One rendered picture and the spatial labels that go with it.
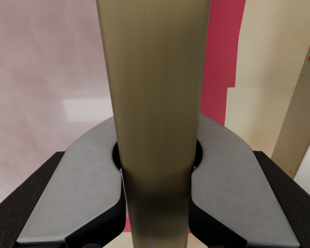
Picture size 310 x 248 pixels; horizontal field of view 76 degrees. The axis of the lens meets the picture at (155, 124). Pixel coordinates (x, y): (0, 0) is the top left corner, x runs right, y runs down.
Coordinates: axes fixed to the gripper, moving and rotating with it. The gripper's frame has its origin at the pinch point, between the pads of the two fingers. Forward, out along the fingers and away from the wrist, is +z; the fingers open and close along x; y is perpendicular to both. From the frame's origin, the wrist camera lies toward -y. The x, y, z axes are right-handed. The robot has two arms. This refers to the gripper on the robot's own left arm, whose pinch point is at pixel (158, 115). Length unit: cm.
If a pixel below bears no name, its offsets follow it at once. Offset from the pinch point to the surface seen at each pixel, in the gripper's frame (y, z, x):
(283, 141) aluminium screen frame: 4.9, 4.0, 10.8
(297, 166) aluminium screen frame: 5.5, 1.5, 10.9
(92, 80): -0.7, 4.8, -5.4
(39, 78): -0.9, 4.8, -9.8
